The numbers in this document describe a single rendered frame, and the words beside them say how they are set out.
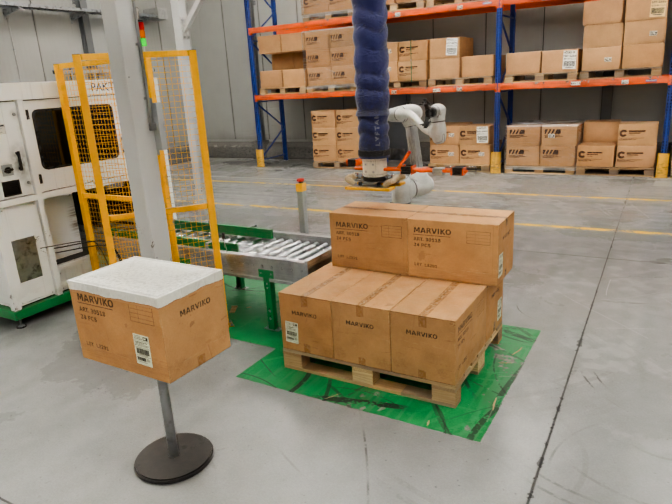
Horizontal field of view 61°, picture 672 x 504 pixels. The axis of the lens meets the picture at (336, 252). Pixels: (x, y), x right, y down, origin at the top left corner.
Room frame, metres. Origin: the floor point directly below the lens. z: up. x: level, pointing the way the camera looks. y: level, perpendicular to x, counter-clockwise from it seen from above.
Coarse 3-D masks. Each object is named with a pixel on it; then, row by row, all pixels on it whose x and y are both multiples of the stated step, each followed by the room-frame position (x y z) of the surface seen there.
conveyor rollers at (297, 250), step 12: (228, 240) 4.87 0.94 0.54; (240, 240) 4.86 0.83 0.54; (252, 240) 4.86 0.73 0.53; (264, 240) 4.85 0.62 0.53; (276, 240) 4.74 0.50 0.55; (288, 240) 4.73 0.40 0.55; (252, 252) 4.44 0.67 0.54; (264, 252) 4.42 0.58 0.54; (276, 252) 4.41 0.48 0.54; (288, 252) 4.39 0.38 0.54; (300, 252) 4.38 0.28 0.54; (312, 252) 4.36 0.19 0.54
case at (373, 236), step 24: (336, 216) 3.94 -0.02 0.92; (360, 216) 3.84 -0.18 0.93; (384, 216) 3.75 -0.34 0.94; (408, 216) 3.71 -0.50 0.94; (336, 240) 3.95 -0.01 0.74; (360, 240) 3.85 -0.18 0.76; (384, 240) 3.75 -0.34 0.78; (336, 264) 3.95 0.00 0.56; (360, 264) 3.85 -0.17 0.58; (384, 264) 3.76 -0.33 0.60
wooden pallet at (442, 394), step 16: (496, 336) 3.64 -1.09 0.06; (288, 352) 3.47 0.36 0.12; (304, 352) 3.41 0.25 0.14; (480, 352) 3.28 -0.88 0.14; (304, 368) 3.42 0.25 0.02; (320, 368) 3.40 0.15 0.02; (336, 368) 3.39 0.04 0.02; (352, 368) 3.22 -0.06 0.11; (368, 368) 3.16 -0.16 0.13; (480, 368) 3.28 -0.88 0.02; (368, 384) 3.16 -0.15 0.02; (384, 384) 3.15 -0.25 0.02; (400, 384) 3.14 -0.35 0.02; (432, 384) 2.94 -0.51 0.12; (432, 400) 2.94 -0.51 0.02; (448, 400) 2.89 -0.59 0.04
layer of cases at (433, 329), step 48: (288, 288) 3.55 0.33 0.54; (336, 288) 3.50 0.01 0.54; (384, 288) 3.44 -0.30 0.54; (432, 288) 3.39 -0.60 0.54; (480, 288) 3.34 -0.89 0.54; (288, 336) 3.47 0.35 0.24; (336, 336) 3.27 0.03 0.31; (384, 336) 3.10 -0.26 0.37; (432, 336) 2.94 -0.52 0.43; (480, 336) 3.28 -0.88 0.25
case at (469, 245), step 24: (432, 216) 3.67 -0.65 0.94; (456, 216) 3.63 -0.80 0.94; (480, 216) 3.59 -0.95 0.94; (504, 216) 3.56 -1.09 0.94; (408, 240) 3.66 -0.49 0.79; (432, 240) 3.57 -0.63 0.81; (456, 240) 3.49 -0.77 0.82; (480, 240) 3.41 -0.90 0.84; (504, 240) 3.48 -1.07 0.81; (408, 264) 3.66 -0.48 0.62; (432, 264) 3.57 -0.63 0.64; (456, 264) 3.49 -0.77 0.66; (480, 264) 3.41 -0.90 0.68; (504, 264) 3.50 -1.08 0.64
